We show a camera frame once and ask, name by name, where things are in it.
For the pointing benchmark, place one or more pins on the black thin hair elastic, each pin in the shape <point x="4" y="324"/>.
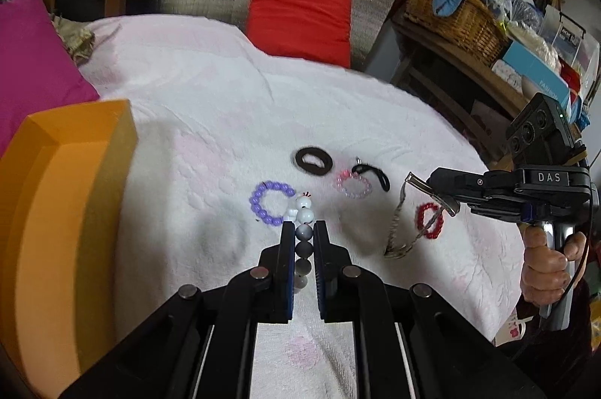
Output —
<point x="363" y="168"/>

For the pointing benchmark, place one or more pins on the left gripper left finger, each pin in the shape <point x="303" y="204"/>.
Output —
<point x="199" y="343"/>

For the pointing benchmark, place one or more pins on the orange cardboard box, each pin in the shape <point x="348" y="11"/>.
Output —
<point x="62" y="181"/>

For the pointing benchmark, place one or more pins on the person right hand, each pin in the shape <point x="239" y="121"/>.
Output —
<point x="543" y="275"/>

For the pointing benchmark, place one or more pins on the white pink towel bedspread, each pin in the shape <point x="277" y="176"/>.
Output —
<point x="216" y="117"/>

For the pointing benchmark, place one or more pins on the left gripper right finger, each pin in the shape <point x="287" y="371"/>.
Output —
<point x="409" y="343"/>

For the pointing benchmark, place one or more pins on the crumpled beige cloth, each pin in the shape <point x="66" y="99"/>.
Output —
<point x="77" y="39"/>

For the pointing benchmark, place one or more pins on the magenta cushion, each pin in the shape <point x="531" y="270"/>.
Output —
<point x="36" y="71"/>

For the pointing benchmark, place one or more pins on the wicker basket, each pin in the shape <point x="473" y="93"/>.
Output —
<point x="471" y="27"/>

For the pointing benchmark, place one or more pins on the light blue box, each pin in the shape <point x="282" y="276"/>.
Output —
<point x="528" y="74"/>

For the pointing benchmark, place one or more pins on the wooden shelf unit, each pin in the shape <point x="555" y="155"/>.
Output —
<point x="475" y="100"/>

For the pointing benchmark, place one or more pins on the metal wrist watch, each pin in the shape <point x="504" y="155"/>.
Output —
<point x="412" y="221"/>

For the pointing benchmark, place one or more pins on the red cushion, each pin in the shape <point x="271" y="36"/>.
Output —
<point x="315" y="30"/>

